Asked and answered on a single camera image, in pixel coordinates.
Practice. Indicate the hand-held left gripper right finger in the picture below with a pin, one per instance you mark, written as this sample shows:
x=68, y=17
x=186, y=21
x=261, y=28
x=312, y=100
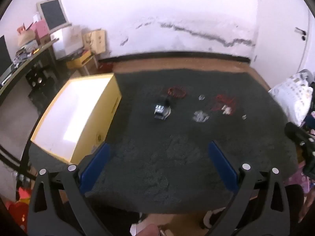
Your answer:
x=222, y=167

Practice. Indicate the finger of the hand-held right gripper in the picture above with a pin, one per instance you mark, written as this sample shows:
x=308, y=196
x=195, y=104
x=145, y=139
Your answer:
x=297, y=137

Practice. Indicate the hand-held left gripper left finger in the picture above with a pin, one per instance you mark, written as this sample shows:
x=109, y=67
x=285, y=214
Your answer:
x=94, y=167

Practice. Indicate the yellow box with white inside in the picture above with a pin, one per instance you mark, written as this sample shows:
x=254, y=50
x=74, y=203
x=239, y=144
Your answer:
x=81, y=113

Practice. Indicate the white printed pillow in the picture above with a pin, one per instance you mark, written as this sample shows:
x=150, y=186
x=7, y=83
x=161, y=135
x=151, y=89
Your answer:
x=292, y=98

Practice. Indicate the dark green carpet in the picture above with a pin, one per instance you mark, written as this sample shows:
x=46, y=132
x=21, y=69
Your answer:
x=160, y=164

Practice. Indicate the red bag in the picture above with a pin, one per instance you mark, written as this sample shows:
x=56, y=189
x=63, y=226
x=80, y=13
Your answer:
x=19, y=201

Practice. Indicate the black shelf under desk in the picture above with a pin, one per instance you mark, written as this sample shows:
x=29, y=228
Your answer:
x=39, y=76

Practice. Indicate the yellow top stool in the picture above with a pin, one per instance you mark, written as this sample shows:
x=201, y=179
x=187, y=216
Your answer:
x=80, y=61

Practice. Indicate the brown cardboard box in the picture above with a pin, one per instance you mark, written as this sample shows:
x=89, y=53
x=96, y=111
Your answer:
x=94, y=40

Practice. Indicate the black curved desk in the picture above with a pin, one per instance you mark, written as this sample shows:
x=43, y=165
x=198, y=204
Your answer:
x=32, y=55

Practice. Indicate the white cardboard box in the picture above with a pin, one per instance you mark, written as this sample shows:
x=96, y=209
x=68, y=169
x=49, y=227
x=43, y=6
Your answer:
x=70, y=39

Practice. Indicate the black computer monitor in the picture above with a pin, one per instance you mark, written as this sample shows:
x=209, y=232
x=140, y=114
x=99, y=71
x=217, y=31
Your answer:
x=3, y=54

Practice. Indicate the pink box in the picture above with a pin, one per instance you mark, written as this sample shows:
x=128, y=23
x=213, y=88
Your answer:
x=40, y=29

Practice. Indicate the white framed chalkboard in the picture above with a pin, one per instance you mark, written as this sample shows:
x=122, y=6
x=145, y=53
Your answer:
x=53, y=13

